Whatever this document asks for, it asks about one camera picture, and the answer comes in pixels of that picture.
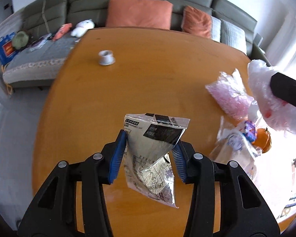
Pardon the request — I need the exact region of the white plastic bag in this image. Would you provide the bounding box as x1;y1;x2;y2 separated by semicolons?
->
247;59;296;135

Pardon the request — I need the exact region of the silver foil snack bag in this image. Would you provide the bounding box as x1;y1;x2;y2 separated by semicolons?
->
123;113;190;208

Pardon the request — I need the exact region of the small orange pumpkin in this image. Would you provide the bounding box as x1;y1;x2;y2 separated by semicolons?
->
253;128;272;153

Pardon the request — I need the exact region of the clear bread wrapper bag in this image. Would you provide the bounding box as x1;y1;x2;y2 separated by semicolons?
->
209;116;262;180

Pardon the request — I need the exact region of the purple toy block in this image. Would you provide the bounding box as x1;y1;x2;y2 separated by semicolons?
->
242;120;257;143

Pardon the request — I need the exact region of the pink bubble wrap bag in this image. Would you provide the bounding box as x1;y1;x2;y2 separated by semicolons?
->
205;69;254;120

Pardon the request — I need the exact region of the grey white striped cushion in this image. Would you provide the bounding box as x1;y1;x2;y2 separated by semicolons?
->
211;16;247;54

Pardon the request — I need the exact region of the small orange cushion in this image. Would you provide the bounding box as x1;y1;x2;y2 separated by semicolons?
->
181;6;212;39

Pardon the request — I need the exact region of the grey quilted sofa cover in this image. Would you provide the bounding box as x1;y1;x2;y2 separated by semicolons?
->
2;33;79;88

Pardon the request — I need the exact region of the white tape spool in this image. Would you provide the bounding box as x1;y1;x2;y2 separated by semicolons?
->
98;50;115;66

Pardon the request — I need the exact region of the large orange cushion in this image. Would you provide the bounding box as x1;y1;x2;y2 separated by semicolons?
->
105;0;173;30

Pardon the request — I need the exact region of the clear plastic package on sofa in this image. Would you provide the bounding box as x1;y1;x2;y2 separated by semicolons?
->
28;33;52;52

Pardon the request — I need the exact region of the blue shopping bag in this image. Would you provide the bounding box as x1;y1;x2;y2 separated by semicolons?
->
0;32;19;65

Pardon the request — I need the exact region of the pink plush toy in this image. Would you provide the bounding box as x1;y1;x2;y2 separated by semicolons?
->
52;23;73;41

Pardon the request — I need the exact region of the white plush toy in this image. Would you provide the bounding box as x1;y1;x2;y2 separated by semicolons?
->
70;19;95;38

